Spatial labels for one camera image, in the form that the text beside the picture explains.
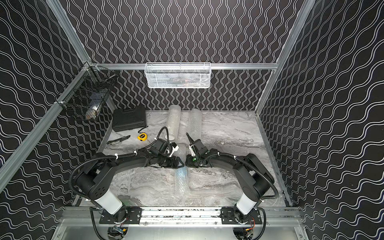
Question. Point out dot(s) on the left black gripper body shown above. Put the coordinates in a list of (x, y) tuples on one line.
[(169, 161)]

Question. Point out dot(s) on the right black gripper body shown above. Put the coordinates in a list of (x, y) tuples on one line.
[(192, 161)]

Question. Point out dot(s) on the clear bubble wrap sheet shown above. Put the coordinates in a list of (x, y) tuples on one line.
[(182, 188)]

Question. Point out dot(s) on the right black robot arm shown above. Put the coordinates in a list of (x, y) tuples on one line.
[(256, 182)]

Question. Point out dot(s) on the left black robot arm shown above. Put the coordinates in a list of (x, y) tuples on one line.
[(92, 179)]

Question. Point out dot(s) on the bubble wrapped white-capped roll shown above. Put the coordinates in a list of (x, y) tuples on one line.
[(173, 121)]

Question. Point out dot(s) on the bubble wrap roll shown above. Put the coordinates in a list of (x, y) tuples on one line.
[(194, 126)]

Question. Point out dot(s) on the yellow tape measure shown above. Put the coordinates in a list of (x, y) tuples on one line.
[(142, 137)]

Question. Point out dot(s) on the black utility knife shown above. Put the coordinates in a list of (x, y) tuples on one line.
[(119, 140)]

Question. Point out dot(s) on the black plastic tool case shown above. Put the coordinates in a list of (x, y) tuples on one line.
[(129, 119)]

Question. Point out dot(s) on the white mesh basket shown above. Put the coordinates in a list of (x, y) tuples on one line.
[(172, 75)]

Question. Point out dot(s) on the wrapped item in black basket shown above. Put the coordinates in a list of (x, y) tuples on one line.
[(94, 105)]

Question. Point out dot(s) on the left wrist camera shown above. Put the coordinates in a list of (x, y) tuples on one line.
[(164, 148)]

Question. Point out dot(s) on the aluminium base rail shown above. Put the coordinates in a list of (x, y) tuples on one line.
[(204, 217)]

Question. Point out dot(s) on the black wire basket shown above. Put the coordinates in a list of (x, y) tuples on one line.
[(95, 80)]

